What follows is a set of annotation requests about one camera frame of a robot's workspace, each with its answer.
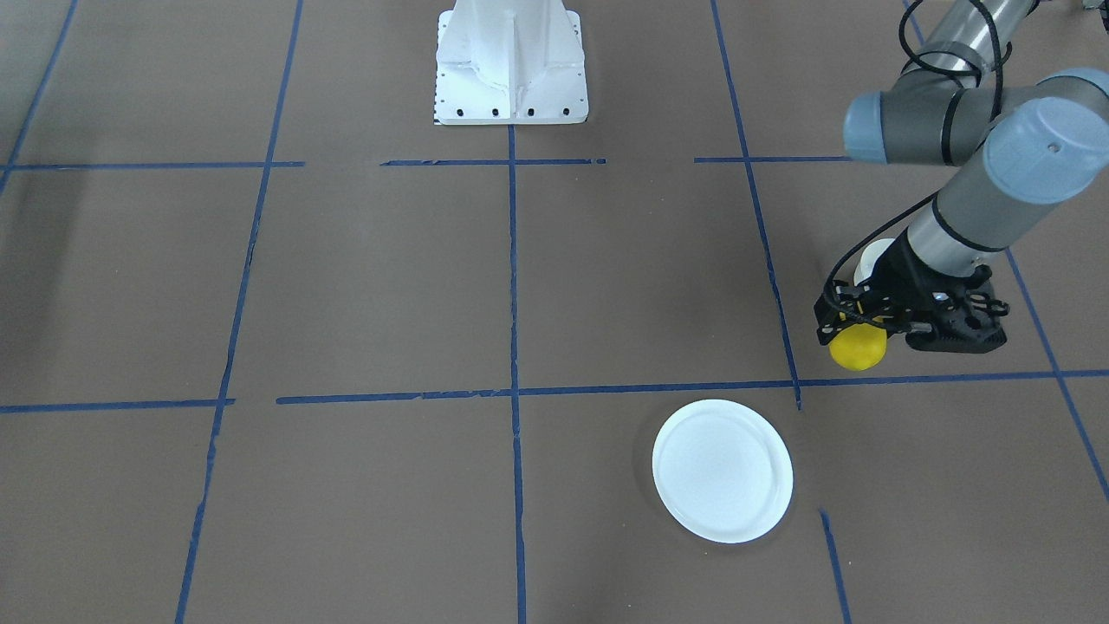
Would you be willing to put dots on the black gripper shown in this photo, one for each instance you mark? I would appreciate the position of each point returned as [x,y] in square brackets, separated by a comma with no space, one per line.
[898,268]

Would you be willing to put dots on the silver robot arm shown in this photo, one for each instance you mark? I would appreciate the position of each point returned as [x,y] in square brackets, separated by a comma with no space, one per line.
[1018,153]

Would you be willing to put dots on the yellow lemon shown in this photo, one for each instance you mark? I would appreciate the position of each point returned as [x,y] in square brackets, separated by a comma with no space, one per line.
[859,347]

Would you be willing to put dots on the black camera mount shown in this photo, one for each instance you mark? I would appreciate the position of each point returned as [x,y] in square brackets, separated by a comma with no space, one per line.
[956,314]

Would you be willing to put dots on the white bowl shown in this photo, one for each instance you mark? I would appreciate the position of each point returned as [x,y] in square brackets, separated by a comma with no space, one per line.
[868,259]

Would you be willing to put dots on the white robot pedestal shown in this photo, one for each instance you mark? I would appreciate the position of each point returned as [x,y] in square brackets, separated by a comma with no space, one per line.
[510,62]

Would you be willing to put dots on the white plate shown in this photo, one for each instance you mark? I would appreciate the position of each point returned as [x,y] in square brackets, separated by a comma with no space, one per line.
[722,471]

